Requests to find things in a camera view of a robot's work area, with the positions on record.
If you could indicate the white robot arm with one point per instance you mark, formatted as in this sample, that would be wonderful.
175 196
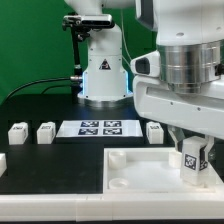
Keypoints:
180 84

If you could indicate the white square tabletop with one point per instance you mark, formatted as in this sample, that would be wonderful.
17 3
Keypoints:
150 170

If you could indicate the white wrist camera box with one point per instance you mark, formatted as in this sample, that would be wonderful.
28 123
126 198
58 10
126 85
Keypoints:
147 65

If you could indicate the black camera on stand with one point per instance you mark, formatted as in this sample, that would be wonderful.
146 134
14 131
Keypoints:
80 27

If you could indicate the white L-shaped fence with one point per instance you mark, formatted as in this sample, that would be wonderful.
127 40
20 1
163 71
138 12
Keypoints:
112 206

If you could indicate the white block left edge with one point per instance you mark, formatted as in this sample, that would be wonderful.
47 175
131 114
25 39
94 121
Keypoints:
3 163

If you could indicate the white marker sheet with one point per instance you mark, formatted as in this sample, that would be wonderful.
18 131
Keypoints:
100 128

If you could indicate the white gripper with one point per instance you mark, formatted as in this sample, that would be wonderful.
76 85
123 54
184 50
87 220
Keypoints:
202 113

